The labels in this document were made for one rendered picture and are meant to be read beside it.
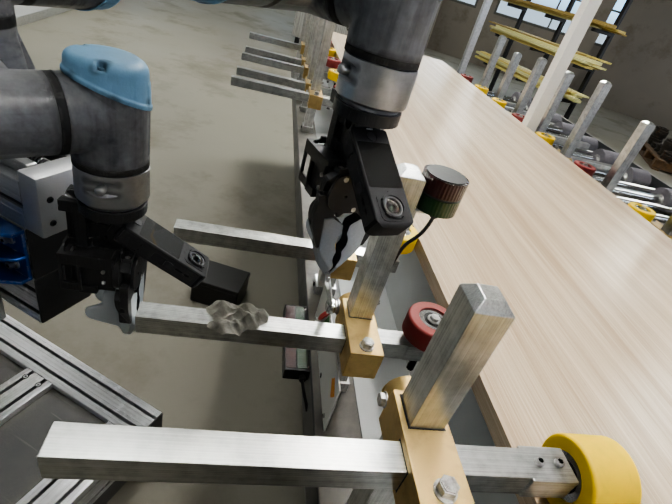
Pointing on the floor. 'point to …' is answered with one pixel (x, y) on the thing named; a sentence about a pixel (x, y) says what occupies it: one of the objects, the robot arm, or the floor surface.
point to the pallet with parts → (654, 150)
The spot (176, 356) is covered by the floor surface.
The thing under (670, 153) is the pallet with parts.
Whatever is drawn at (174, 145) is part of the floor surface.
